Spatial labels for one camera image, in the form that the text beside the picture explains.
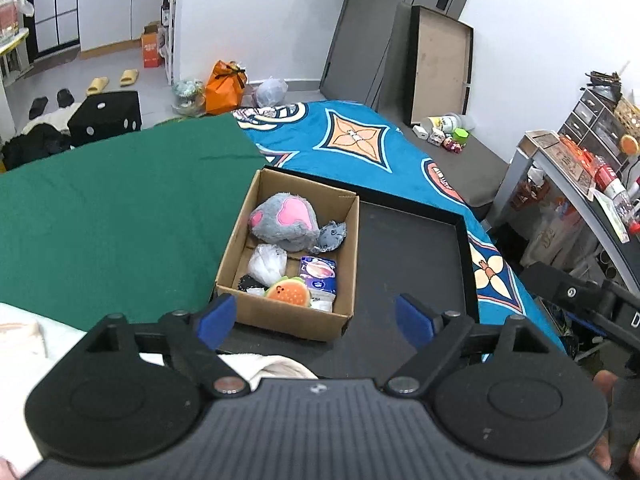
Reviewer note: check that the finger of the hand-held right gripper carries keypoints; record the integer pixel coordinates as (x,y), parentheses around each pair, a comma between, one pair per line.
(570,291)

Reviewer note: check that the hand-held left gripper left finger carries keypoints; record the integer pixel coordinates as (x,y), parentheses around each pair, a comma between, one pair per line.
(217,320)

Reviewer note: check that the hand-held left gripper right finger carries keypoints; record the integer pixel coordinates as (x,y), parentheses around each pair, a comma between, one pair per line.
(412,320)

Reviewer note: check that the black tray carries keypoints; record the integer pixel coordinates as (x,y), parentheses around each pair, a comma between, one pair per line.
(410,255)

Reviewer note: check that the burger squishy toy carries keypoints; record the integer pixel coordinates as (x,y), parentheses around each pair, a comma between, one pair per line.
(287,291)

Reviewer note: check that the brown cardboard box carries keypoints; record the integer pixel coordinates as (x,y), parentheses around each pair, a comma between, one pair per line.
(345,270)

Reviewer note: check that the purple tissue packet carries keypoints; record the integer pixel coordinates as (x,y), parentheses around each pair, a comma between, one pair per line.
(318,272)

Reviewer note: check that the small grey plush toy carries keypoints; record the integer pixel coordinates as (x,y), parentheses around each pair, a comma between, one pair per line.
(331,235)

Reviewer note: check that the large grey plush toy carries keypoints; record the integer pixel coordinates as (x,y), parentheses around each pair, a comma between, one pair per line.
(285,220)

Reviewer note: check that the person's right hand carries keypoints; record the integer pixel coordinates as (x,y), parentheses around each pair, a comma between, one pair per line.
(605,382)

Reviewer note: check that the black lace pouch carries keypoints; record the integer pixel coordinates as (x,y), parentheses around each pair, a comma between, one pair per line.
(249,282)

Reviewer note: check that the printed white plastic bag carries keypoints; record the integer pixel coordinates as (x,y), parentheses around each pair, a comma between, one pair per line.
(552,235)

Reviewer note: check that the beige towel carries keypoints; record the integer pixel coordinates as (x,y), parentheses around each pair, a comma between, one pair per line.
(275,367)

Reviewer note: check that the white wrapped packet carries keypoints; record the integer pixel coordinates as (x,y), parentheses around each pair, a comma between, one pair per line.
(322,301)

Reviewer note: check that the grey side desk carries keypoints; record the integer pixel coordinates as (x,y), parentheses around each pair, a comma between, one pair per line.
(565,180)

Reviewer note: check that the red bottle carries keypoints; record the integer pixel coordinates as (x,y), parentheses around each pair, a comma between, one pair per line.
(607,175)

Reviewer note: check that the green cloth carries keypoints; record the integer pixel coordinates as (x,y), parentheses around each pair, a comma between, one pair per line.
(110,220)

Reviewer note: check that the grey low platform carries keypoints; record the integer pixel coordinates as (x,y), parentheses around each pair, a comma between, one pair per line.
(475,170)

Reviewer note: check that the blue patterned blanket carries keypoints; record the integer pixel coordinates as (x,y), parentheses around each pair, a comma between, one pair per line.
(390,160)

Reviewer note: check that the grey drawer unit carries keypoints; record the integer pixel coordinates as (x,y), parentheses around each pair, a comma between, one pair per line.
(590,120)

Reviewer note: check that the pink figure toy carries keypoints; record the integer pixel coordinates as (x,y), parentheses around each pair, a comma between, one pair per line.
(452,145)

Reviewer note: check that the small figure toy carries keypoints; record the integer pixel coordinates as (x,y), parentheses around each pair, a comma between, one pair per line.
(437,138)

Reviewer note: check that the wicker basket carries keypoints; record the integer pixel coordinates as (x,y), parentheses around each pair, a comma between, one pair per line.
(629,115)

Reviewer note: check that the small white box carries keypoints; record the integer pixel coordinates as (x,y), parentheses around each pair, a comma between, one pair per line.
(420,132)

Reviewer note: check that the green toy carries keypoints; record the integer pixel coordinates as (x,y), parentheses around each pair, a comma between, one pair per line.
(461,136)

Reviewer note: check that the white jar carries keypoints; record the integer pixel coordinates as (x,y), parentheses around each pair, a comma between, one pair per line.
(445,123)

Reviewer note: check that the white bedsheet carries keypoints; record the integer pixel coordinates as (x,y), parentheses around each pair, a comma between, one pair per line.
(15,400)

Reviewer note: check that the orange gift bag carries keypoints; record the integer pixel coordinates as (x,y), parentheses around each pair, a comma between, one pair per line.
(225,90)

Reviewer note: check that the black dice stool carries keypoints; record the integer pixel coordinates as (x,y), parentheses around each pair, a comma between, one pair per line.
(107,117)

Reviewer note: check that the tied white plastic bag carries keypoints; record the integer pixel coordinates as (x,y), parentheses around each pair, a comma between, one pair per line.
(271,92)

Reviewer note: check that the black and white clothing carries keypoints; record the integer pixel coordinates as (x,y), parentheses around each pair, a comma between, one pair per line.
(35,142)

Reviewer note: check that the black framed wooden board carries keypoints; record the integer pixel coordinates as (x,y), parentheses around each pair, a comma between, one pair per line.
(440,65)

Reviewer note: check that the yellow slipper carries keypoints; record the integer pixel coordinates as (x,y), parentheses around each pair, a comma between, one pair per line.
(97,86)
(129,77)

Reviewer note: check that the black slipper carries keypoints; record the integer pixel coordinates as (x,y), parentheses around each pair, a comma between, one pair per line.
(38,106)
(65,97)

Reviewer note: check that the orange carton box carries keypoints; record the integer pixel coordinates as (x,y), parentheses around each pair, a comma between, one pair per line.
(151,49)

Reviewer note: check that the dark grey door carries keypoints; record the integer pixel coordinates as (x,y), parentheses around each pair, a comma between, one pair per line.
(365,35)

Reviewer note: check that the dark spray bottle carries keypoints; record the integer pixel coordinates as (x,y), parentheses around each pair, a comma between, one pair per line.
(164,7)

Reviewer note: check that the white cabinet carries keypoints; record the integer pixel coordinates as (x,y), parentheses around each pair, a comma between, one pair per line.
(107,5)

